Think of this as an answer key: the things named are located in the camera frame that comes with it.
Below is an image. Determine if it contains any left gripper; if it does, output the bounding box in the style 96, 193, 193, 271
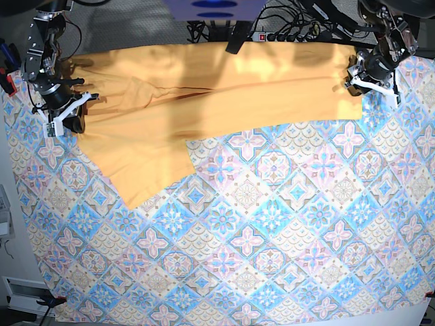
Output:
345, 49, 398, 96

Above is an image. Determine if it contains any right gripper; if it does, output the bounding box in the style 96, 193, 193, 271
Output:
33, 84, 86, 134

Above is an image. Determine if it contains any yellow T-shirt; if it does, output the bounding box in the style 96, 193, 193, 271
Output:
64, 42, 362, 209

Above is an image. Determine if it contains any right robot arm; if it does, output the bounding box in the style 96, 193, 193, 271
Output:
22, 1, 98, 137

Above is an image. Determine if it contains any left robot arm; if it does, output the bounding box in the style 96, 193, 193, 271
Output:
345, 1, 418, 100

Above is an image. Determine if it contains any red clamp left upper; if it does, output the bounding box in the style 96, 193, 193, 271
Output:
0, 68, 17, 96

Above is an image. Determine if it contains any white power strip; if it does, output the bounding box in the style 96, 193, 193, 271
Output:
251, 31, 315, 43

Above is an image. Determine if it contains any patterned blue tablecloth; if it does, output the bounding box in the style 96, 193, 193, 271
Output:
1, 57, 434, 325

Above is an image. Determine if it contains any white box left lower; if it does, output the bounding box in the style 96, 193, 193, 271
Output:
1, 276, 51, 316

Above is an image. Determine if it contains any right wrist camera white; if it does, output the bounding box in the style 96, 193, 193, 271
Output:
43, 120, 64, 138

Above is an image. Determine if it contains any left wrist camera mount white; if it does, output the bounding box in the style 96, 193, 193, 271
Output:
351, 76, 402, 109

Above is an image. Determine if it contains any blue handled tool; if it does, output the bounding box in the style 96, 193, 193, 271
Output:
0, 38, 22, 69

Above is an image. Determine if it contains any black mount post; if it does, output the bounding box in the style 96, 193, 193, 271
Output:
226, 21, 253, 54

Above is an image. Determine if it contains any grey camera mount plate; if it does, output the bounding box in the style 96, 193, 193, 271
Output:
163, 0, 266, 22

